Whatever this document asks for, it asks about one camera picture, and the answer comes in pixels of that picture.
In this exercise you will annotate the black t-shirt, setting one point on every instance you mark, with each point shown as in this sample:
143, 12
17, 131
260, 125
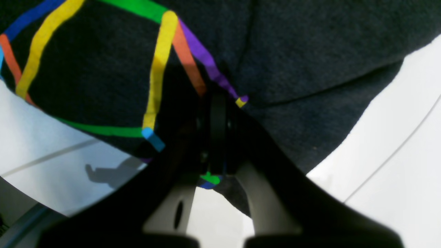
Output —
131, 72

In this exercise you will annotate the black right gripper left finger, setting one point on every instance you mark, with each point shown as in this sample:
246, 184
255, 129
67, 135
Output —
152, 209

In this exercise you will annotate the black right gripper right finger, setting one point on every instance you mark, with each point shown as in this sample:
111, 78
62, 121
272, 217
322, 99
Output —
288, 210

